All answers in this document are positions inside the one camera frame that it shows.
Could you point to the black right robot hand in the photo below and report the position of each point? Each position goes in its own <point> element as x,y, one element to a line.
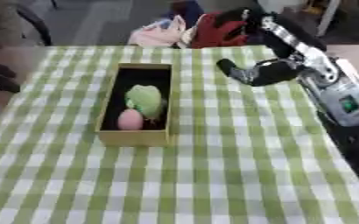
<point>272,73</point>

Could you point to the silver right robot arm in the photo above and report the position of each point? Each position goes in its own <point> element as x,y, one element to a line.
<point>343,96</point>

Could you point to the tan cardboard box black inside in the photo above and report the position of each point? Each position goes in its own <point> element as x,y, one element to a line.
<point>134,138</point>

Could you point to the red and black backpack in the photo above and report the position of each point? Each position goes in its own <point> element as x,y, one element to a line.
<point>215,36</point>

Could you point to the white pole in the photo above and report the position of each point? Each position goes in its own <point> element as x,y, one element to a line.
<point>329,17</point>

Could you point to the blue bag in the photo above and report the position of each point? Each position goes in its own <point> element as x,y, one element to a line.
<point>187,10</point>

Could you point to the pink bag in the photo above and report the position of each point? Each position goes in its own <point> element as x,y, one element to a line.
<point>154,35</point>

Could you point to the green soft toy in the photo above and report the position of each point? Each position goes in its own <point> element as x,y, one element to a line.
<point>146,99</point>

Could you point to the pink toy egg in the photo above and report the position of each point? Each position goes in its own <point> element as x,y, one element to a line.
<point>130,120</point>

